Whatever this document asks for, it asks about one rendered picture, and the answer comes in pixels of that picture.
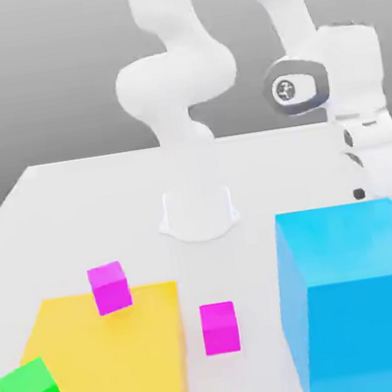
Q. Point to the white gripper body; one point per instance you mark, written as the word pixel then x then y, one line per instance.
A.
pixel 383 171

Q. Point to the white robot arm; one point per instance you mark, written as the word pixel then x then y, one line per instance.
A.
pixel 175 78

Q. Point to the small magenta cube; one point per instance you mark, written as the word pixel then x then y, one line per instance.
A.
pixel 110 290
pixel 220 330

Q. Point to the large blue box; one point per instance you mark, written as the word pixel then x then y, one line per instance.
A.
pixel 364 326

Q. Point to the large yellow box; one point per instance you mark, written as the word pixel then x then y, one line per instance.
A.
pixel 100 359

